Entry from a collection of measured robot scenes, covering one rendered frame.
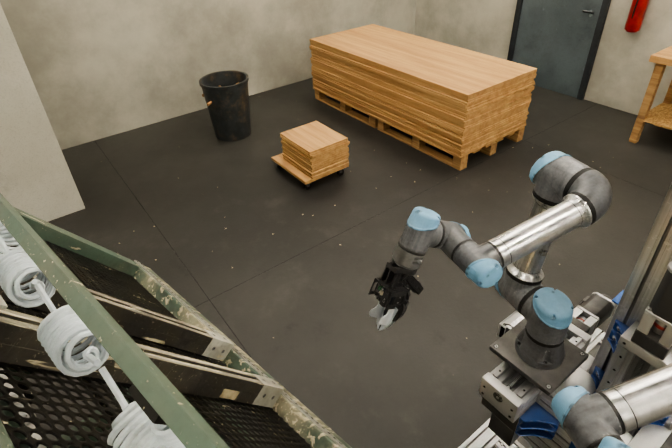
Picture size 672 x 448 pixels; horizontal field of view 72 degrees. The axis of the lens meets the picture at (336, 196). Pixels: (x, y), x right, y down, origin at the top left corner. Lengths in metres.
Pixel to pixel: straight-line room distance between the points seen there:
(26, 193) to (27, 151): 0.37
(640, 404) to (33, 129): 4.16
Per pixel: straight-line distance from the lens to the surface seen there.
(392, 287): 1.23
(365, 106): 5.38
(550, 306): 1.56
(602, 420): 1.02
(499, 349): 1.70
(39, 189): 4.58
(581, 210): 1.32
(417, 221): 1.17
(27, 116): 4.34
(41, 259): 0.71
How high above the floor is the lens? 2.34
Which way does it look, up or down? 34 degrees down
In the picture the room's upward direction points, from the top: 2 degrees counter-clockwise
